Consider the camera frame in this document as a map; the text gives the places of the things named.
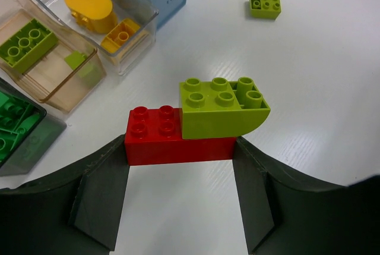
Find lime green lego brick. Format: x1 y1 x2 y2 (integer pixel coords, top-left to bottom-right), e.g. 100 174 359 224
1 19 58 74

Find lime curved lego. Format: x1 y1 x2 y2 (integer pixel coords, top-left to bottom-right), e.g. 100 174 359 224
249 0 281 20
179 77 271 139

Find clear transparent container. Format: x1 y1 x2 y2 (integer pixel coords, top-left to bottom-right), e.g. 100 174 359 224
35 0 158 75

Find yellow lego brick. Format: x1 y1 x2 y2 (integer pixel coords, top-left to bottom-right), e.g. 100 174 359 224
100 18 140 53

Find small lime green lego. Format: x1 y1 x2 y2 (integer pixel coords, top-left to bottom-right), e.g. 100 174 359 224
64 51 102 87

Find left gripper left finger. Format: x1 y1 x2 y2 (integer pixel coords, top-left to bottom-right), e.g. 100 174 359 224
1 135 129 254

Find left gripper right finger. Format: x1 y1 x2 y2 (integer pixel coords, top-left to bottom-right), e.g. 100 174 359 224
233 137 379 254

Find orange transparent container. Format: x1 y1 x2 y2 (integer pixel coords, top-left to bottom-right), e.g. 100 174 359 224
1 0 106 114

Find red rectangular lego brick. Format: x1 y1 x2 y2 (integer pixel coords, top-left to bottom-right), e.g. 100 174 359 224
124 105 236 166

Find yellow round lego piece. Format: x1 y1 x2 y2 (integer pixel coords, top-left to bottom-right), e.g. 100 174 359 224
64 0 118 34

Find grey transparent container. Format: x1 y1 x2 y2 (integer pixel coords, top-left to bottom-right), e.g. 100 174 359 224
1 80 67 176

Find dark green lego brick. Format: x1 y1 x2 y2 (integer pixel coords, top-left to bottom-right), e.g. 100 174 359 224
1 92 41 163

